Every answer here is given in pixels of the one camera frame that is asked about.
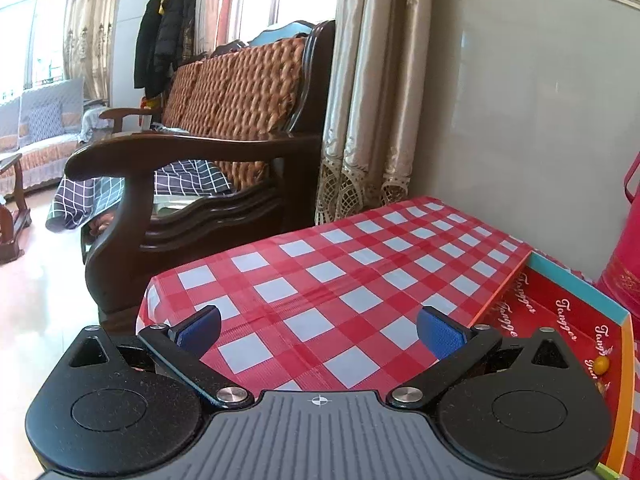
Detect black puffer jacket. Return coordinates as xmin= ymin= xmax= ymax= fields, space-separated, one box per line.
xmin=152 ymin=0 xmax=197 ymax=73

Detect red thermos flask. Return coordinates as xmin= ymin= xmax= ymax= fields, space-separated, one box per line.
xmin=595 ymin=152 xmax=640 ymax=328

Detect beige window curtain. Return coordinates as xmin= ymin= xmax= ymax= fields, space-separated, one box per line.
xmin=62 ymin=0 xmax=128 ymax=103

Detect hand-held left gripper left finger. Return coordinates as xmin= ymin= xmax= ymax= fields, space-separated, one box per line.
xmin=65 ymin=305 xmax=256 ymax=408

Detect sheer patterned curtain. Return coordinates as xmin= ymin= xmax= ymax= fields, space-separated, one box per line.
xmin=197 ymin=0 xmax=240 ymax=56

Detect brown woven sofa cushion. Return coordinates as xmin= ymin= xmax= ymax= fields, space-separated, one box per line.
xmin=162 ymin=37 xmax=308 ymax=196

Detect beige embroidered curtain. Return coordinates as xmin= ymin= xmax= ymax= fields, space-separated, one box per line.
xmin=314 ymin=0 xmax=433 ymax=228

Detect dark wooden chair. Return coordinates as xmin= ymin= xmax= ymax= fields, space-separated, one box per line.
xmin=0 ymin=152 xmax=32 ymax=266

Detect red white checkered tablecloth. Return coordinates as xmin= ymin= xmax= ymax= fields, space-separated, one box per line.
xmin=136 ymin=196 xmax=601 ymax=397

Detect dark wooden sofa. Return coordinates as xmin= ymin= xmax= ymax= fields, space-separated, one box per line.
xmin=65 ymin=20 xmax=337 ymax=335

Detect colourful cardboard box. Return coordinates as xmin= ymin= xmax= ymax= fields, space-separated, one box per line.
xmin=467 ymin=251 xmax=636 ymax=480

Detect grey patterned pillow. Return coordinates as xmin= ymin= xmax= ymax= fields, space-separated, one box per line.
xmin=27 ymin=101 xmax=66 ymax=142

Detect sofa with grey cover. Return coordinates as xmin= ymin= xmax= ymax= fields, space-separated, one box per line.
xmin=0 ymin=77 xmax=108 ymax=195

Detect navy plaid blanket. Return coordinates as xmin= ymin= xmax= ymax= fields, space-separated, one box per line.
xmin=46 ymin=159 xmax=236 ymax=233

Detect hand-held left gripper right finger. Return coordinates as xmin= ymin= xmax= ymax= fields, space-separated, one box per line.
xmin=387 ymin=305 xmax=573 ymax=408

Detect white cabinet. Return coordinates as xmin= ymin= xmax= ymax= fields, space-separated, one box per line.
xmin=110 ymin=0 xmax=168 ymax=108

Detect long black coat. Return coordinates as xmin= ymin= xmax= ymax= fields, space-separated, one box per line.
xmin=133 ymin=0 xmax=167 ymax=98

